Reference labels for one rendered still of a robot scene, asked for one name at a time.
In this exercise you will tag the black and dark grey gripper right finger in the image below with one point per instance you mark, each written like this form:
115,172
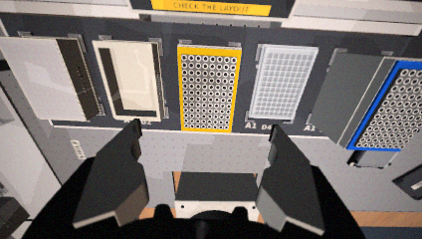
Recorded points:
295,197

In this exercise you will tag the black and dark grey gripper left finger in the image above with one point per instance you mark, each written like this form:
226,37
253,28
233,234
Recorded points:
107,191

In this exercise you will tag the grey rectangular panel with label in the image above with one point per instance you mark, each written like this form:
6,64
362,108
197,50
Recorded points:
375,158

